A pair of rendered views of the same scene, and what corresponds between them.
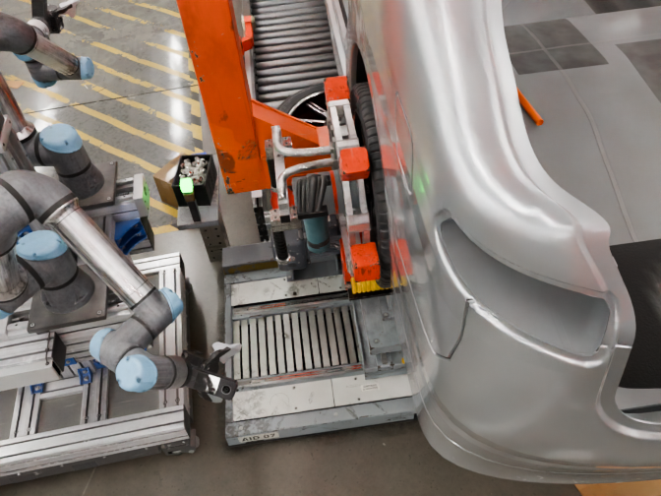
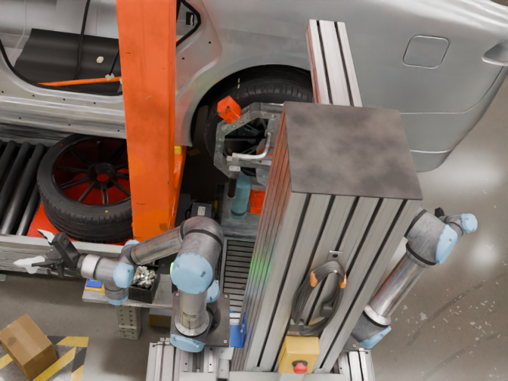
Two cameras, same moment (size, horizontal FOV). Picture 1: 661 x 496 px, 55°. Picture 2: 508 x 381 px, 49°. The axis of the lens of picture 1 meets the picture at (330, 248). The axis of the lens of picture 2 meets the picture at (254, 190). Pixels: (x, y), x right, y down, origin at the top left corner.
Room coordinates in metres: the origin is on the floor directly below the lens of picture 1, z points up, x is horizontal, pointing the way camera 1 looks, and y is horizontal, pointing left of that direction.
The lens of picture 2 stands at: (1.69, 1.86, 2.78)
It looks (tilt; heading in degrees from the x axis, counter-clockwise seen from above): 49 degrees down; 267
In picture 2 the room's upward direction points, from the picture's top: 10 degrees clockwise
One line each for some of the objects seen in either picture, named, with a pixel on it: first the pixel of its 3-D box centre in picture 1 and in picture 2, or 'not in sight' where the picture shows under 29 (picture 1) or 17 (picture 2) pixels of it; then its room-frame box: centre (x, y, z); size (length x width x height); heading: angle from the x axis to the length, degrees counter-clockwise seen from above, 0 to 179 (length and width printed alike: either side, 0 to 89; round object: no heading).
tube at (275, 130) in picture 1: (301, 131); (253, 139); (1.63, 0.05, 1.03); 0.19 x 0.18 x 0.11; 92
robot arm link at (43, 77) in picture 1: (45, 69); (118, 284); (2.03, 0.91, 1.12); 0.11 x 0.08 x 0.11; 81
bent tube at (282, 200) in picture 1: (307, 172); not in sight; (1.43, 0.04, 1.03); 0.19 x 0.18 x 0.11; 92
